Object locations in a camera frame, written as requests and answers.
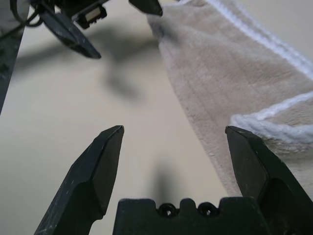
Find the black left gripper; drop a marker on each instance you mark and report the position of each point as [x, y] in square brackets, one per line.
[90, 16]

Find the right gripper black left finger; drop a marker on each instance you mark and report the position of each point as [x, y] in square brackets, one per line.
[88, 186]

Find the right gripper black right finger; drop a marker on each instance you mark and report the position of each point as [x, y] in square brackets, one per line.
[269, 181]

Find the beige towel with white trim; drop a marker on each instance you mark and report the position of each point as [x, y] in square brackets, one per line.
[220, 73]

